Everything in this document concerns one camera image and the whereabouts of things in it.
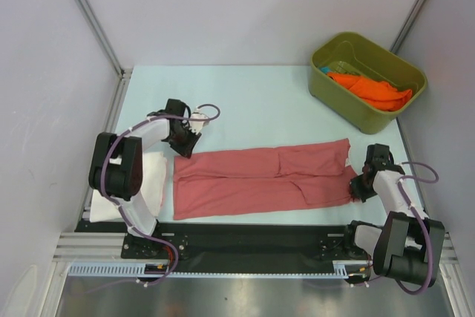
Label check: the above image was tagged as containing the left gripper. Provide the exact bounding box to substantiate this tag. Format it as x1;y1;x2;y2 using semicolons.
168;123;201;159

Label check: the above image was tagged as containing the pink t shirt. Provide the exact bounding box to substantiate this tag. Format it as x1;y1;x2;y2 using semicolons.
173;139;356;220

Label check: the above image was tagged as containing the orange t shirt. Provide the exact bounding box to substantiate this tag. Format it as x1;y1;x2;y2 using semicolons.
327;72;413;112

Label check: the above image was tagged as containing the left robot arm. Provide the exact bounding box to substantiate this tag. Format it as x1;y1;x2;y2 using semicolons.
88;99;212;258

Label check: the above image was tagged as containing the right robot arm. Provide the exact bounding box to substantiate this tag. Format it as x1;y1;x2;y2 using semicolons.
342;143;445;295

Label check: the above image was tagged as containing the folded white t shirt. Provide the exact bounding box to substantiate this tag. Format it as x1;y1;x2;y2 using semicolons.
89;151;168;223

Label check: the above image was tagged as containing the olive green plastic bin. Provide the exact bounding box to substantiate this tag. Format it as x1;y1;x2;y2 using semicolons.
308;32;428;134

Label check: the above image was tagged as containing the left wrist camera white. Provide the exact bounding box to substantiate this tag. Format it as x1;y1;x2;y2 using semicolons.
189;108;211;134

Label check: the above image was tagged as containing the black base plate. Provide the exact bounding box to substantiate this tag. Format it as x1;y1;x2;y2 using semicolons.
75;220;373;277

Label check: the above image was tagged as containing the white slotted cable duct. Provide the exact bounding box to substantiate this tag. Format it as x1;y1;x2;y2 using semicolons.
68;261;370;280

